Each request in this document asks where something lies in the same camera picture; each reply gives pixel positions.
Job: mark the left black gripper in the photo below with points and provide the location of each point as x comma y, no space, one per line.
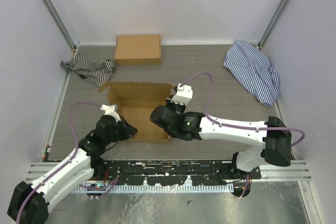
128,130

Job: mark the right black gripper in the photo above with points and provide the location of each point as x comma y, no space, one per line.
169,104

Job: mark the cardboard box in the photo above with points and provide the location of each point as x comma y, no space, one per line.
136,101
137,50

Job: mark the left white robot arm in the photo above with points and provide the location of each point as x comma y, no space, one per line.
33,202

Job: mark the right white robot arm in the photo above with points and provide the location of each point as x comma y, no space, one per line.
270,141

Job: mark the folded closed cardboard box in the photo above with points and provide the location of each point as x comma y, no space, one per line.
137,50

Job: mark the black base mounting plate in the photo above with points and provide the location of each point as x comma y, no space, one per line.
168,172

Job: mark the black white striped cloth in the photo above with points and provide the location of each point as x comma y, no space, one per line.
94,71

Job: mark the blue white striped cloth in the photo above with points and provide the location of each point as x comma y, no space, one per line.
253,71

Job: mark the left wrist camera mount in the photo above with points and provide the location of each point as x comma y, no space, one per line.
111,110

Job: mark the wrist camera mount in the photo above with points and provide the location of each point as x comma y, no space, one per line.
111,110
183,94

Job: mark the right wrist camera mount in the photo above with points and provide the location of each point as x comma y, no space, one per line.
183,94

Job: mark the slotted grey cable duct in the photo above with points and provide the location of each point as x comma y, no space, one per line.
186,188

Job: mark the left aluminium frame post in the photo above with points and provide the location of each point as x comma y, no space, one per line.
60,24

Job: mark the aluminium frame post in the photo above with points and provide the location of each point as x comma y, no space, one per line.
60,24
273,21

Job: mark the aluminium front rail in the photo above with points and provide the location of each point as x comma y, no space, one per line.
297,171

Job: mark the right aluminium frame post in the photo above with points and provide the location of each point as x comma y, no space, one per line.
273,21

